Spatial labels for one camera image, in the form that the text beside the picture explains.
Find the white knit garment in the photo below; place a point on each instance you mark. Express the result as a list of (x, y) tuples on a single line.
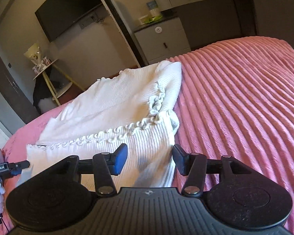
[(135, 108)]

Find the yellow-legged side table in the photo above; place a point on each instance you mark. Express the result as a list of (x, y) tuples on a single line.
[(61, 85)]

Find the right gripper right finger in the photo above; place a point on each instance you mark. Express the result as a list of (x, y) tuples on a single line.
[(195, 166)]

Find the grey vanity desk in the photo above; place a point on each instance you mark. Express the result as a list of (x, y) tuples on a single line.
[(209, 21)]

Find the tall standing mirror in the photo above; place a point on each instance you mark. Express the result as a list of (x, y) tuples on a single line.
[(127, 34)]

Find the blue white box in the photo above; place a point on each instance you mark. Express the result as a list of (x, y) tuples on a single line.
[(153, 8)]

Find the pink ribbed bedspread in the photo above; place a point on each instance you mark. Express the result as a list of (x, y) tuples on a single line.
[(236, 98)]

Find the black wall television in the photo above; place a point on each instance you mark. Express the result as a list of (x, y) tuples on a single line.
[(57, 16)]

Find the grey drawer cabinet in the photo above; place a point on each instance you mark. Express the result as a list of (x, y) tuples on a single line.
[(163, 40)]

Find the black and white bag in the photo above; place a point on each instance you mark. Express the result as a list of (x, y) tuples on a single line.
[(42, 97)]

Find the wrapped flower bouquet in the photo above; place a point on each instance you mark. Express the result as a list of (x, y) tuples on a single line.
[(35, 55)]

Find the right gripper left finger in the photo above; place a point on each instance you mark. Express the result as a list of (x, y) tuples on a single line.
[(103, 166)]

